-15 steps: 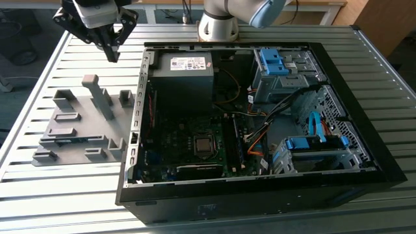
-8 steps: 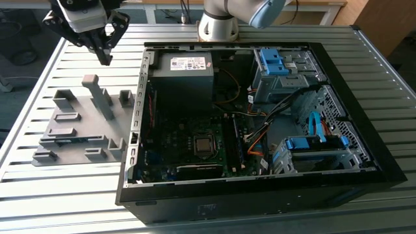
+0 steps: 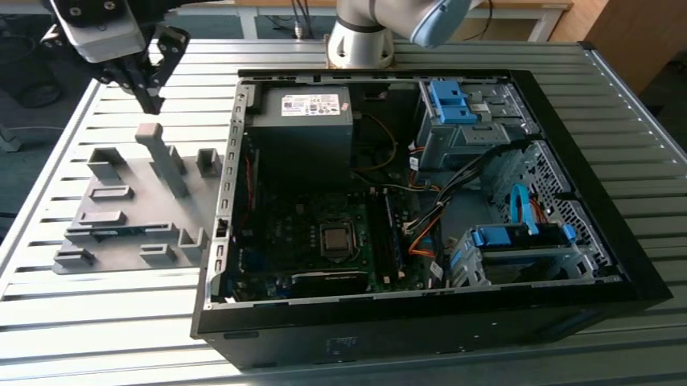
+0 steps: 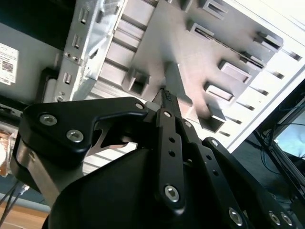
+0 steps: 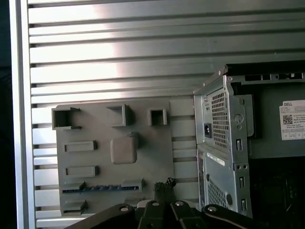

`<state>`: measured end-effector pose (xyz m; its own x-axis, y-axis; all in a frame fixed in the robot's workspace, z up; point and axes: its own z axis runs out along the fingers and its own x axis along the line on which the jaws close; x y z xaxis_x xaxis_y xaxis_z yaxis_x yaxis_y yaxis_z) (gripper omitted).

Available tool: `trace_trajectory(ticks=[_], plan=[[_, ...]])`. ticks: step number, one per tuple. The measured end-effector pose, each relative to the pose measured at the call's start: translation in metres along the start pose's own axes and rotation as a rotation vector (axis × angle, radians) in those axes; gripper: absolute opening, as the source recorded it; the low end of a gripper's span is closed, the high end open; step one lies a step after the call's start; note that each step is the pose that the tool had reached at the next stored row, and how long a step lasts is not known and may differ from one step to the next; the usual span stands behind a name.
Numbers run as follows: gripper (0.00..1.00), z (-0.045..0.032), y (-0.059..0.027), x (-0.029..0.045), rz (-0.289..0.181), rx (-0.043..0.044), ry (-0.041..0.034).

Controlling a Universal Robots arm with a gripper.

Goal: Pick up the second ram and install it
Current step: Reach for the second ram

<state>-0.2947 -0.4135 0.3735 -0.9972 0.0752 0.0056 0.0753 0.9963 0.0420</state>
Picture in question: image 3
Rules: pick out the blue disk carrier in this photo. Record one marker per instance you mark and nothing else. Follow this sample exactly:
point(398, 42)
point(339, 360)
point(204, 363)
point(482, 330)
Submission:
point(499, 237)

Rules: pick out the black office chair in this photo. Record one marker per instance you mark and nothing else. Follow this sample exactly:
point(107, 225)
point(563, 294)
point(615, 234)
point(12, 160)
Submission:
point(27, 76)

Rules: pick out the black Nvidia graphics card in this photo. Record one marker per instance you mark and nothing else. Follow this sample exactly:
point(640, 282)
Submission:
point(330, 281)

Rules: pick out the grey parts rack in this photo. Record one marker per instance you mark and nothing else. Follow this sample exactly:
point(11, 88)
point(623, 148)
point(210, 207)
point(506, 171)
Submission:
point(139, 189)

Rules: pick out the metal disk bay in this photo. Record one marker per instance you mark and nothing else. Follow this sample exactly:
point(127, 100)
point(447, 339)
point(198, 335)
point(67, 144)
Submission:
point(536, 261)

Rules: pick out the green motherboard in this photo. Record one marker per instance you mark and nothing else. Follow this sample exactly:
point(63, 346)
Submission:
point(279, 241)

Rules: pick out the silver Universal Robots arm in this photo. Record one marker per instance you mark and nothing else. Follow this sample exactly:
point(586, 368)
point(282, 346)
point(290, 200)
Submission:
point(356, 40)

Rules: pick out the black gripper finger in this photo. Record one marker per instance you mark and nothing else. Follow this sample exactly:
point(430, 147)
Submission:
point(174, 40)
point(115, 72)

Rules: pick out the black PC case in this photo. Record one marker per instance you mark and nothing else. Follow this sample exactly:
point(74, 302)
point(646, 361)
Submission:
point(375, 333)

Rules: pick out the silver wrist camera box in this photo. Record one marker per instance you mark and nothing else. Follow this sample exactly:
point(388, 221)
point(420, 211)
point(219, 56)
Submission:
point(102, 40)

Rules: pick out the silver CPU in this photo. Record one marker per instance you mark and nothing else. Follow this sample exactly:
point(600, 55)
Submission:
point(338, 239)

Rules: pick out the grey metal drive cage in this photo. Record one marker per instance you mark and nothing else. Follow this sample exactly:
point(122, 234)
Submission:
point(456, 144)

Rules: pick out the blue plastic drive carrier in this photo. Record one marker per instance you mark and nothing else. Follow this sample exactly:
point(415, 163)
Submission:
point(451, 104)

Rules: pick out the blue RAM stick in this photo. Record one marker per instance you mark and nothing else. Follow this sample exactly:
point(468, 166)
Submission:
point(107, 232)

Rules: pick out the grey power supply unit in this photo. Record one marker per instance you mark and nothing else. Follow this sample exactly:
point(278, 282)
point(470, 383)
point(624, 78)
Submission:
point(300, 136)

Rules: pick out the white framed wooden desk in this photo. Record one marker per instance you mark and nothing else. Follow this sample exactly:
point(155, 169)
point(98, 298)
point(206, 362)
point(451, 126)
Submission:
point(544, 24)

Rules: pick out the wooden cabinet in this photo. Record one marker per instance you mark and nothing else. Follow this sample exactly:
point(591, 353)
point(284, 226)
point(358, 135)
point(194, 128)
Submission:
point(644, 40)

